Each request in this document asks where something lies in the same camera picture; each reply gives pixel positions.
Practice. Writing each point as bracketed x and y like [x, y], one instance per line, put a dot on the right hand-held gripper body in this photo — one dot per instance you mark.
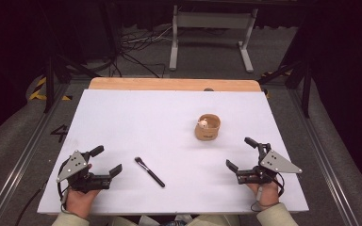
[278, 164]

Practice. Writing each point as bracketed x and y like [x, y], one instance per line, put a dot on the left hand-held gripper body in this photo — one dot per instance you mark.
[74, 165]

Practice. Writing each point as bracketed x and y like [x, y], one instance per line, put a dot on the person's right hand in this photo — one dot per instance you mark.
[266, 194]

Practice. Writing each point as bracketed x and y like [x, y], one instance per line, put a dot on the person's left hand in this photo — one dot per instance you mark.
[80, 201]

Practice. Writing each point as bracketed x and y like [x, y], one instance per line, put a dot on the black makeup brush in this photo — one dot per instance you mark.
[150, 172]

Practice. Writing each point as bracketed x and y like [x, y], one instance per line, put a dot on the tan round cup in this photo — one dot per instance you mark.
[208, 129]

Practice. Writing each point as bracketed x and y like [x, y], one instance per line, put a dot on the small white bear figure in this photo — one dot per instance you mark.
[203, 123]

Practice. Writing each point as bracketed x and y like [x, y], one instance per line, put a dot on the white table cover sheet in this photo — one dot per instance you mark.
[157, 132]

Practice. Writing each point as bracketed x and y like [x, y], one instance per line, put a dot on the person's clothing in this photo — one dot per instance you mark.
[172, 221]

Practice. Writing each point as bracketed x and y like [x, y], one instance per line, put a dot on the yellow black hazard tape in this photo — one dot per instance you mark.
[42, 91]

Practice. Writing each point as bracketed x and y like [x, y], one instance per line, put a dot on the black tripod stand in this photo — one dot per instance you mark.
[298, 72]
[55, 69]

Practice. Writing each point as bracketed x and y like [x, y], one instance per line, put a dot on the grey metal stand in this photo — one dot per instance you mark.
[212, 34]

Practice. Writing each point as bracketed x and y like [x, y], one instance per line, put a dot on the aluminium floor rail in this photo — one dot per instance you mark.
[22, 160]
[323, 157]

